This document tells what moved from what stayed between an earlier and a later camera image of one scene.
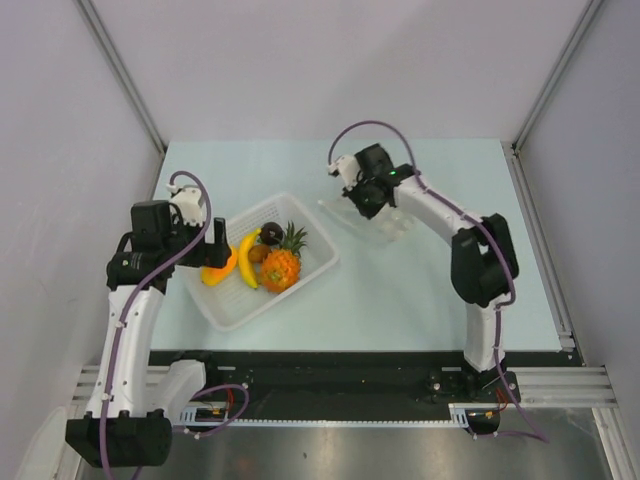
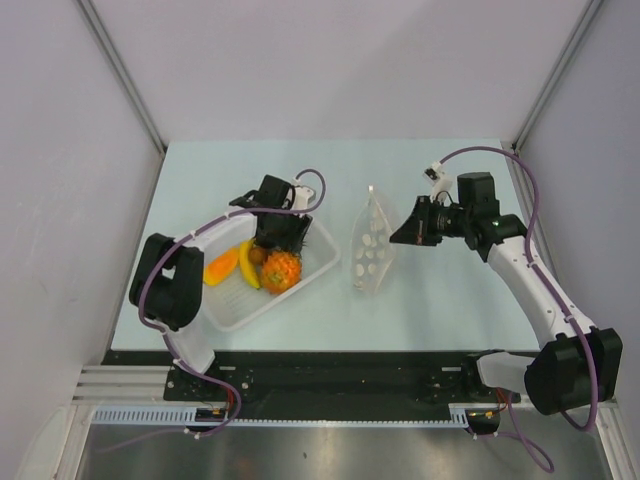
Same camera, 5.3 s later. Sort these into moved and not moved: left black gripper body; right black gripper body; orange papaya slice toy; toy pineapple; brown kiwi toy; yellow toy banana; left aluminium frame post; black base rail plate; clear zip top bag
Moved: clear zip top bag; right black gripper body; left black gripper body
Not moved: left aluminium frame post; orange papaya slice toy; black base rail plate; brown kiwi toy; yellow toy banana; toy pineapple
